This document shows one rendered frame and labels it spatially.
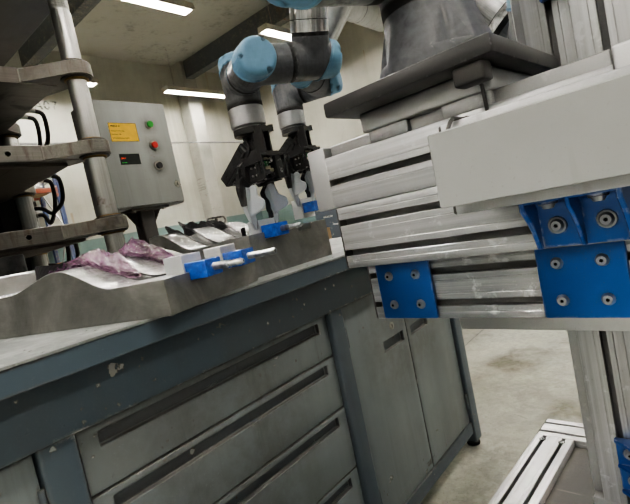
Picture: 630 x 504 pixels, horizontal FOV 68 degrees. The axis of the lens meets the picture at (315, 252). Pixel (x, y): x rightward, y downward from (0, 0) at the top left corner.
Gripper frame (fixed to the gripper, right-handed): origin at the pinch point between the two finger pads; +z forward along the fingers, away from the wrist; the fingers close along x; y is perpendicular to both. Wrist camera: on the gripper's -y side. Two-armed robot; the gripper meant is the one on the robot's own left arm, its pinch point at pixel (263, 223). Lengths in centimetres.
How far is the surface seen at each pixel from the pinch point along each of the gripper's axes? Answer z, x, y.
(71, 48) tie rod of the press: -67, 4, -72
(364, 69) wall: -233, 652, -347
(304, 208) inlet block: -1.9, 26.9, -10.5
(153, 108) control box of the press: -53, 37, -85
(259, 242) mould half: 3.9, -4.3, 2.1
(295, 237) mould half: 4.7, 7.0, 2.1
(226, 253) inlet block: 4.2, -18.5, 8.4
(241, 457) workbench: 42.1, -21.2, 2.9
